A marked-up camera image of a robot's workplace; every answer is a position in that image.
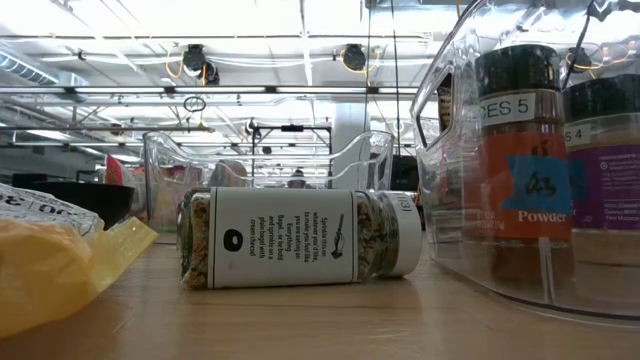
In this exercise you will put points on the green spice jar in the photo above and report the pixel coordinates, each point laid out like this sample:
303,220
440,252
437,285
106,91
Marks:
184,225

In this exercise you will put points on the chili ramen packet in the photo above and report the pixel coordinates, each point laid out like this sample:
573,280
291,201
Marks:
172,192

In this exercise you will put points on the orange label spice jar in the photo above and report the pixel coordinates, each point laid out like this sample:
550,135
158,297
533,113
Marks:
525,190

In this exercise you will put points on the purple label spice jar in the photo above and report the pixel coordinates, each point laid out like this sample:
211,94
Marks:
607,190

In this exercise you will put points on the person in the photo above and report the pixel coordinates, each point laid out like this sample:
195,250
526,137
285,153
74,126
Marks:
297,179

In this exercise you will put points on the clear plastic bin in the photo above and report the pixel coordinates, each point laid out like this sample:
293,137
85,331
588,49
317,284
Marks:
137,200
375,165
450,200

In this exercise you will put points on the everything bagel seasoning jar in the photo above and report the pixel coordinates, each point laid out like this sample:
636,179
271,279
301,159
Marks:
280,237

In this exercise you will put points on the yellow ramen packet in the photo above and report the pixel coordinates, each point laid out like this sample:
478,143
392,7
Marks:
45,280

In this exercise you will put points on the black desk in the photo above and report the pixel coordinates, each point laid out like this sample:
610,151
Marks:
25,179

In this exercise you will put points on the black metal rig frame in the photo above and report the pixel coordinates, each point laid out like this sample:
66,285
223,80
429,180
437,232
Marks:
292,128

